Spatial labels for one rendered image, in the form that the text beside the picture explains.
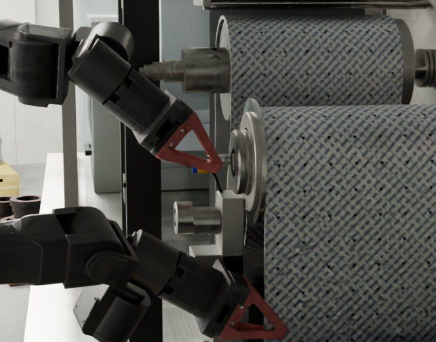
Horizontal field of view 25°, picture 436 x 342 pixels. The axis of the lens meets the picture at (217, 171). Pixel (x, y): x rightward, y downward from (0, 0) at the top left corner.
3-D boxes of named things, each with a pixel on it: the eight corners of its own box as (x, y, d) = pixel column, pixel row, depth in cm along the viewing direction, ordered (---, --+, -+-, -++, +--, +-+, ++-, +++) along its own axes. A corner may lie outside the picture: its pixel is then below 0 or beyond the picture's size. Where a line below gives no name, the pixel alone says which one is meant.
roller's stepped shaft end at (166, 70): (138, 81, 137) (138, 58, 137) (182, 81, 138) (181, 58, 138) (140, 83, 134) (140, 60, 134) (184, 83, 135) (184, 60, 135)
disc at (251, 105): (238, 198, 124) (241, 83, 119) (241, 198, 124) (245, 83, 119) (260, 245, 110) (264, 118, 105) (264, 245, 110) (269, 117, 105)
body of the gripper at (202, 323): (215, 342, 106) (156, 311, 104) (203, 311, 116) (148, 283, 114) (246, 290, 106) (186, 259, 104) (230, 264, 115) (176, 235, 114)
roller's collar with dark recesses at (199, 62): (180, 91, 140) (180, 45, 139) (222, 90, 141) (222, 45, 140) (185, 96, 134) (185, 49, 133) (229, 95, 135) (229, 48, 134)
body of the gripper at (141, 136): (152, 155, 109) (100, 112, 108) (143, 140, 119) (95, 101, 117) (189, 109, 109) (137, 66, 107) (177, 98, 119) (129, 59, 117)
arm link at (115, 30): (13, 104, 112) (15, 31, 108) (35, 68, 123) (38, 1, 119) (117, 118, 112) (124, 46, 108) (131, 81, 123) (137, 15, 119)
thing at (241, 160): (239, 199, 111) (228, 188, 118) (256, 199, 111) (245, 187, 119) (239, 134, 110) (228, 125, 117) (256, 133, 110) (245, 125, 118)
